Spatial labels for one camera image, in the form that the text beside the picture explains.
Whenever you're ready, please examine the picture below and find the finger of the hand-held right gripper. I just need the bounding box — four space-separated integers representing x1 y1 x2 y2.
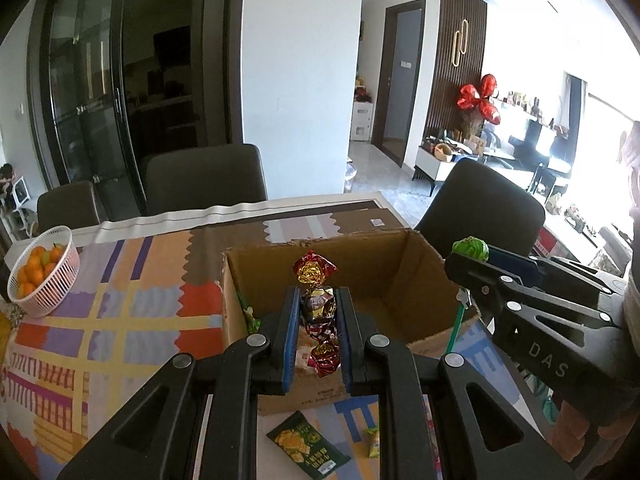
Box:
444 252 619 332
487 245 626 307

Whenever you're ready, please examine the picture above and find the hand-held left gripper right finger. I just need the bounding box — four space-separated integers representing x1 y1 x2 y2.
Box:
337 286 576 480

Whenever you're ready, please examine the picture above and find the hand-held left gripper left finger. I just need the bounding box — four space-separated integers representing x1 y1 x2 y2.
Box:
56 286 303 480

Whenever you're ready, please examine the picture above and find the green lollipop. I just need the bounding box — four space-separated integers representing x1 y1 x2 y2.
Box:
441 236 491 359
239 292 262 333

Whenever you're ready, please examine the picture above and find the red foil candy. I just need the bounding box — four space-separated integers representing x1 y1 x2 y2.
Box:
291 250 342 378

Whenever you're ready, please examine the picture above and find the brown cardboard box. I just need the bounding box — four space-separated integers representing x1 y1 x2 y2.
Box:
221 227 481 416

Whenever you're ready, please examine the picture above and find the person's right hand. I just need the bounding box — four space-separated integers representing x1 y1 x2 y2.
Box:
557 400 601 456

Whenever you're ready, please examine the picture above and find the black dining chair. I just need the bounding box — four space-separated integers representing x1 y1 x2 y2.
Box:
145 143 268 217
414 158 547 261
36 180 103 236

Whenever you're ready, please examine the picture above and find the dark green snack packet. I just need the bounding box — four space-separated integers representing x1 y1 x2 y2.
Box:
266 410 352 478

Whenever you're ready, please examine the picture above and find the white media cabinet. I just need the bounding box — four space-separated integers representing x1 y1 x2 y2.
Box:
413 145 518 197

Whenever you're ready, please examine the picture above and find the red heart balloon bunch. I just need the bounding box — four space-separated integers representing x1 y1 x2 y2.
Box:
457 73 502 126

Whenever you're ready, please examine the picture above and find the white storage shelf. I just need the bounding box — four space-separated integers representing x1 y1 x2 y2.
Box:
350 75 376 142

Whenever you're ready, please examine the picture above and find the dark hallway door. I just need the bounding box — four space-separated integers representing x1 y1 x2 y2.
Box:
382 0 427 167

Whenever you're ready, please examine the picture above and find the white basket of oranges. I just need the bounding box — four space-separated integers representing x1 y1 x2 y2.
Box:
6 226 81 318

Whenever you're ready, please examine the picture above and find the pile of oranges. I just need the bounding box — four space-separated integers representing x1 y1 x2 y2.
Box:
16 242 68 298

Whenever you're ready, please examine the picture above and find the dark glass sliding door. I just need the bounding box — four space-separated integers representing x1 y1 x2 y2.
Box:
27 0 246 216

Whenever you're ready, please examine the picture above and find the dark slatted wall panel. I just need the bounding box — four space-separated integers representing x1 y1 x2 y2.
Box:
432 0 488 151

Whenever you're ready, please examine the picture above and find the gold wall lamp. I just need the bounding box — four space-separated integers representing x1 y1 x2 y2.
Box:
451 19 470 67

